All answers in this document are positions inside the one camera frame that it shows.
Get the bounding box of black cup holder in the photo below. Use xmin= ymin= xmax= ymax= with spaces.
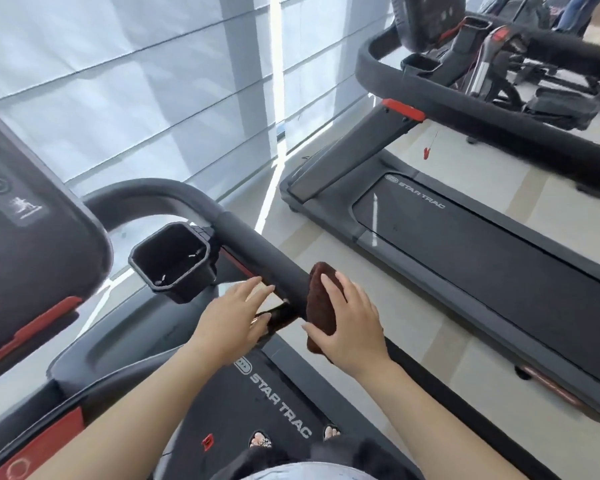
xmin=401 ymin=52 xmax=443 ymax=75
xmin=128 ymin=222 xmax=220 ymax=305
xmin=452 ymin=14 xmax=493 ymax=55

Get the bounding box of black exercise machine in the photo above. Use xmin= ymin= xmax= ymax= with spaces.
xmin=467 ymin=0 xmax=600 ymax=145

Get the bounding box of black treadmill handrail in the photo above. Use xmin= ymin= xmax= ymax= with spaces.
xmin=81 ymin=177 xmax=563 ymax=480
xmin=355 ymin=12 xmax=600 ymax=201

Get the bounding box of person's left hand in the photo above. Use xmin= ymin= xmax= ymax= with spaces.
xmin=189 ymin=276 xmax=277 ymax=368

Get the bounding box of person's grey shirt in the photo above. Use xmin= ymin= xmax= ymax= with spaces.
xmin=239 ymin=462 xmax=366 ymax=480

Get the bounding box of person's right hand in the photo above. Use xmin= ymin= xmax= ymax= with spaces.
xmin=301 ymin=271 xmax=396 ymax=381

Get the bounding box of dark brown cleaning cloth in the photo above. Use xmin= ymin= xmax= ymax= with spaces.
xmin=305 ymin=261 xmax=349 ymax=355

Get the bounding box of person's right forearm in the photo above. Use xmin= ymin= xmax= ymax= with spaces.
xmin=367 ymin=359 xmax=531 ymax=480

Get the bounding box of black treadmill console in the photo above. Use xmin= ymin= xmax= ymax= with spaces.
xmin=389 ymin=0 xmax=467 ymax=53
xmin=0 ymin=97 xmax=115 ymax=391

